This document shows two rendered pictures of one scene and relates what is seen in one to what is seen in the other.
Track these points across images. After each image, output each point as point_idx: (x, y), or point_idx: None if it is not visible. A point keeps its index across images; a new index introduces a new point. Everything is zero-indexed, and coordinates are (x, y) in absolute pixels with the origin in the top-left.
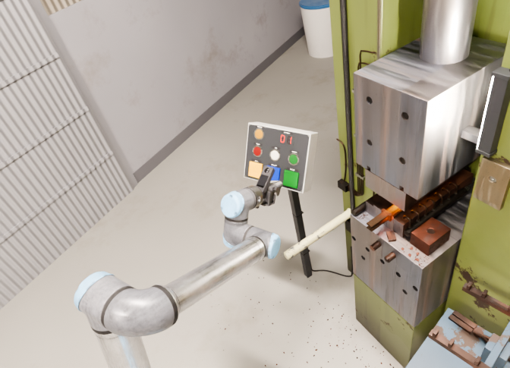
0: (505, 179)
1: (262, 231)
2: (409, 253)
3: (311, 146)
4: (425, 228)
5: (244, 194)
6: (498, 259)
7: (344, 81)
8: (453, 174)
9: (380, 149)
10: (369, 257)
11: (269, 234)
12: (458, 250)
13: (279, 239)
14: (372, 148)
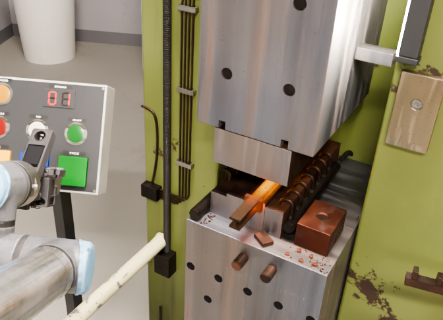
0: (437, 97)
1: (56, 239)
2: (298, 257)
3: (107, 108)
4: (314, 214)
5: (8, 167)
6: (417, 239)
7: None
8: (341, 123)
9: (248, 79)
10: (222, 293)
11: (74, 240)
12: (354, 247)
13: (94, 251)
14: (231, 82)
